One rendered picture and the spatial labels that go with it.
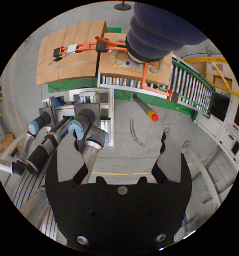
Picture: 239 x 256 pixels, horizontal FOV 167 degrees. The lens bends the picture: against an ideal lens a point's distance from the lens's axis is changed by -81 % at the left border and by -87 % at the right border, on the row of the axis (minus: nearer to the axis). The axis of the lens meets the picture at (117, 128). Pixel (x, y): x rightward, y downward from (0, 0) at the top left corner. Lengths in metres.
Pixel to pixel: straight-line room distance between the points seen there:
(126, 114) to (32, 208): 1.80
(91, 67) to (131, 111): 1.15
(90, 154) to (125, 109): 1.39
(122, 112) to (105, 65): 1.22
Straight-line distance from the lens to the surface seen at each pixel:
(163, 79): 0.78
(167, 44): 0.30
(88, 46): 0.63
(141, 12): 0.27
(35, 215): 0.29
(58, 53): 0.74
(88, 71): 1.17
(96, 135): 0.49
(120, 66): 0.67
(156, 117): 0.71
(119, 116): 1.76
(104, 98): 1.46
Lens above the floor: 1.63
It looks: 59 degrees down
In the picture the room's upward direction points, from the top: 179 degrees counter-clockwise
